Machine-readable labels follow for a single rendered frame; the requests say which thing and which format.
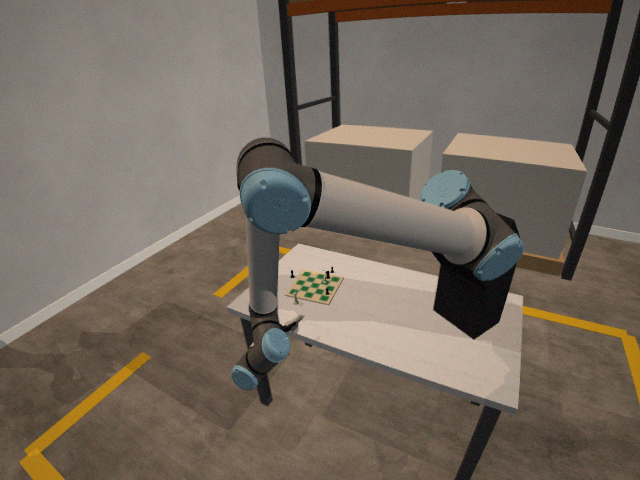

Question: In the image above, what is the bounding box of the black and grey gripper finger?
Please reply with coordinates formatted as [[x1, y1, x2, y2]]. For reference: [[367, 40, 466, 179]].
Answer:
[[281, 315, 305, 334]]

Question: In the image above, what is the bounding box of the green and cream chessboard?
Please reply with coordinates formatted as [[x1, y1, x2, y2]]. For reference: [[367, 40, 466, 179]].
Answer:
[[285, 269, 344, 305]]

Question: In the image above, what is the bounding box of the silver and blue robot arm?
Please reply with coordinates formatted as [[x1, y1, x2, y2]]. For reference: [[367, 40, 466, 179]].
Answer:
[[231, 137, 524, 390]]

